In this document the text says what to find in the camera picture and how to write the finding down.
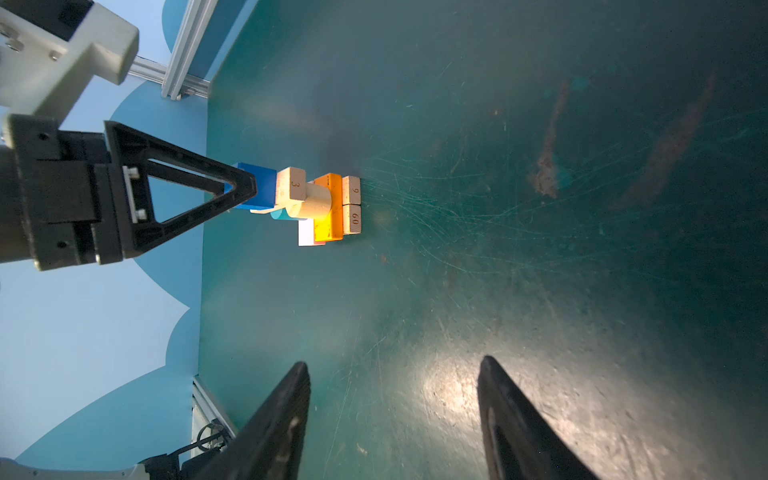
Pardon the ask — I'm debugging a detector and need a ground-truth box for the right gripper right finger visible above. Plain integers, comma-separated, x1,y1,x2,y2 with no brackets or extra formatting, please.
477,356,596,479

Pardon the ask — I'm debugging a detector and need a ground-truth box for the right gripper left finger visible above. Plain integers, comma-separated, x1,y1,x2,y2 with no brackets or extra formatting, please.
196,361,311,480

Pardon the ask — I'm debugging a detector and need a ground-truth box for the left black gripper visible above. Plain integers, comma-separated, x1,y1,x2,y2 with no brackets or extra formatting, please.
1,114,258,271

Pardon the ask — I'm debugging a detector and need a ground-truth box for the blue wood cube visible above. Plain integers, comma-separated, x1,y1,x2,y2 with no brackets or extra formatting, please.
234,162,277,211

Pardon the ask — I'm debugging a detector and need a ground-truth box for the teal wood cylinder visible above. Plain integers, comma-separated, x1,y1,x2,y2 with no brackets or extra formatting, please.
270,209,297,221

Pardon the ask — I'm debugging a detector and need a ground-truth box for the natural wood block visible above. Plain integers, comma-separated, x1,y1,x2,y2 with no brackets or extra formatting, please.
342,176,362,205
342,204,362,236
250,167,307,214

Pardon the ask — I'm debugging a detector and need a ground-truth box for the pink wood block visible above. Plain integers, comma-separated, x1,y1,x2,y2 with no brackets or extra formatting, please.
297,219,325,247

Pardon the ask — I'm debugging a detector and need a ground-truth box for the natural wood cylinder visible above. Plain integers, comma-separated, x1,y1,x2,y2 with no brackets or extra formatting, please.
285,183,332,220

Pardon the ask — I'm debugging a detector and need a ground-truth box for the orange wood block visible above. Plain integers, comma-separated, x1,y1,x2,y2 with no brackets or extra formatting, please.
313,173,344,243

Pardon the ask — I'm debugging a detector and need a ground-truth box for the natural wood block front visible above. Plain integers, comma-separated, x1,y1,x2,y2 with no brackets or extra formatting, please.
342,204,362,236

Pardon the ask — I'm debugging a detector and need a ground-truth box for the aluminium front rail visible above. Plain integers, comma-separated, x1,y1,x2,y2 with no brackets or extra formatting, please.
190,375,238,458

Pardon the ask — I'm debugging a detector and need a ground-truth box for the aluminium rear frame bar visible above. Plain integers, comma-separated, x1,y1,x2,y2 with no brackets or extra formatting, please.
129,56,210,100

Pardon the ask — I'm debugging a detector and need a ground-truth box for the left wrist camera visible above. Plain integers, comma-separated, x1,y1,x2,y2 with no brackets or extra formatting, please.
1,1,139,122

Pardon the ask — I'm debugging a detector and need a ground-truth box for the aluminium left frame post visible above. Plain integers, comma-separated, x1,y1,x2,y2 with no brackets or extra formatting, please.
161,0,218,100

